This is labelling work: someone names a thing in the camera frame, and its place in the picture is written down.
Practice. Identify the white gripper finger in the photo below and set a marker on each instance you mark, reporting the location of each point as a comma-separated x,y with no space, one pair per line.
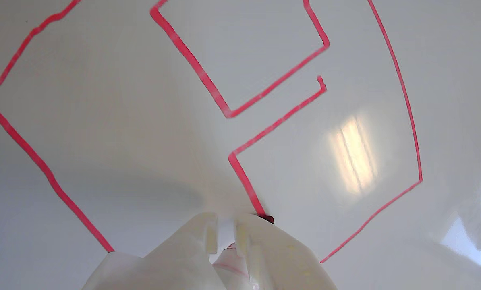
172,262
280,262

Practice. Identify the red marker pen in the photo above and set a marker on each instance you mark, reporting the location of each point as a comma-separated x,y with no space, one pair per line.
230,268

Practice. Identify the large whiteboard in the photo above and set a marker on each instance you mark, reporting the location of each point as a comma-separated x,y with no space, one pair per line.
103,121

